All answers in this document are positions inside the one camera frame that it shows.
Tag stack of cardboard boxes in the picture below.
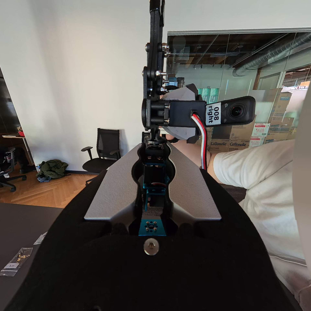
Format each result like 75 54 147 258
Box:
210 88 295 153

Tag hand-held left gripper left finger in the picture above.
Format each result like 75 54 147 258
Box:
84 143 146 229

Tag glass partition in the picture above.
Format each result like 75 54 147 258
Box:
167 30 311 146

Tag blue and black toy robot arm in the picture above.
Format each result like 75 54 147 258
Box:
138 0 207 236

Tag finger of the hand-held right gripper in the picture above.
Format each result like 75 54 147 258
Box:
161 127 197 140
162 87 196 101

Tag dark green jacket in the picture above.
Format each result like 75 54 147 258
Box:
36 159 69 182

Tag red white black servo cable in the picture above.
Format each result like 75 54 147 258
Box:
191 111 211 170

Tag green tissue packs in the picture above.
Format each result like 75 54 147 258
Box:
198 87 220 103

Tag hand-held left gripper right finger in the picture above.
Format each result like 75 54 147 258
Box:
166 143 222 229

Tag person's right hand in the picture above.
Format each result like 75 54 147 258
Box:
166 134 203 168

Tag silver air duct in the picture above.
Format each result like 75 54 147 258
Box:
233 33 311 76

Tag dark grey desk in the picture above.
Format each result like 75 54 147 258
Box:
0 203 65 311

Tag black mesh office chair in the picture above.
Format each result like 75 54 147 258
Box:
81 128 121 187

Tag small clear parts bags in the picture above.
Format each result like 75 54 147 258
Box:
0 232 48 276

